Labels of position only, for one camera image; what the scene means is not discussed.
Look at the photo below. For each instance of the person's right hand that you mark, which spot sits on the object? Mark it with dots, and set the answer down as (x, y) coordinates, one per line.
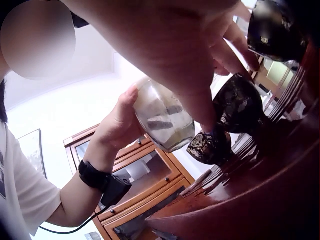
(162, 40)

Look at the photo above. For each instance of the person's left hand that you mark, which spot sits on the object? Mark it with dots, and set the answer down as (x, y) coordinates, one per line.
(115, 132)

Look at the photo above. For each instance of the person's body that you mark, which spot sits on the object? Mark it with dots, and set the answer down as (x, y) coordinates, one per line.
(20, 175)

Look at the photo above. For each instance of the person's right fingers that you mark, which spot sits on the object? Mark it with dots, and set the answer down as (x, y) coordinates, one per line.
(240, 47)

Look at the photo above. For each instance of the black gold-patterned vase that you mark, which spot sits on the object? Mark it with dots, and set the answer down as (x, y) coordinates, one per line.
(271, 47)

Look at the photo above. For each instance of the clear glass bottle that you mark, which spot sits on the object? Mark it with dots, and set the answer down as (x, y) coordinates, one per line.
(162, 120)

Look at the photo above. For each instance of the person's left thumb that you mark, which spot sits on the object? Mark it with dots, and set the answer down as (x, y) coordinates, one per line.
(128, 97)

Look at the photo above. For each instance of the large black gold-patterned goblet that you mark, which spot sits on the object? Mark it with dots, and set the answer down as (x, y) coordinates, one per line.
(237, 105)

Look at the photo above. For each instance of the black wrist band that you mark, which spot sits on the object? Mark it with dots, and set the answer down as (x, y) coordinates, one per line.
(100, 178)

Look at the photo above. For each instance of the framed wall picture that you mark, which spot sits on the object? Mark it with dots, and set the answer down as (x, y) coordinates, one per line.
(32, 150)

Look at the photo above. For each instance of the person's right thumb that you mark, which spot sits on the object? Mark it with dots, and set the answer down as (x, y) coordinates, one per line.
(201, 110)

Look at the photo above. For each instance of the dark red carved wooden table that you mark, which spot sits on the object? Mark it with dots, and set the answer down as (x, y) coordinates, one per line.
(250, 200)

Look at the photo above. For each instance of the small black gold-patterned cup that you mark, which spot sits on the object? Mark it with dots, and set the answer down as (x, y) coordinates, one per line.
(207, 150)

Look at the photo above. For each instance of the wooden cabinet with glass doors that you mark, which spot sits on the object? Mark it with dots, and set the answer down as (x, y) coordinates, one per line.
(150, 172)

